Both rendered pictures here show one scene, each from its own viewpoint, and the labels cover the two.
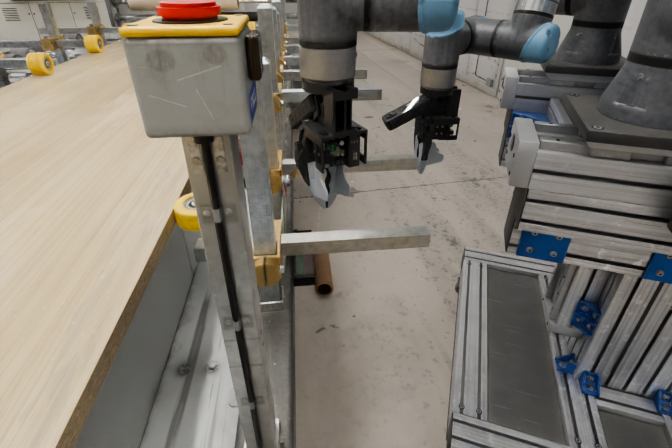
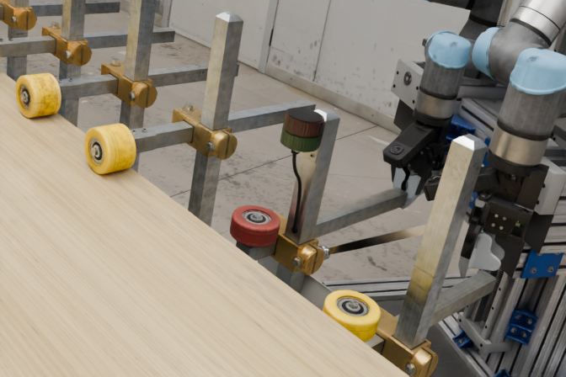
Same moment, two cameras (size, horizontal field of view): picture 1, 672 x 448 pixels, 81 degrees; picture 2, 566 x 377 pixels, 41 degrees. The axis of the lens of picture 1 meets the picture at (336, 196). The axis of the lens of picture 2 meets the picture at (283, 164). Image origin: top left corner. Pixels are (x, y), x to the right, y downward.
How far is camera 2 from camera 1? 97 cm
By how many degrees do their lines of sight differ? 38
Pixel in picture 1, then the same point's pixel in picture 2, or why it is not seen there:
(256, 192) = (438, 278)
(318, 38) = (542, 132)
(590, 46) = not seen: hidden behind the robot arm
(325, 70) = (538, 156)
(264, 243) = (422, 332)
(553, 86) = (465, 86)
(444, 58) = (455, 87)
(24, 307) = not seen: outside the picture
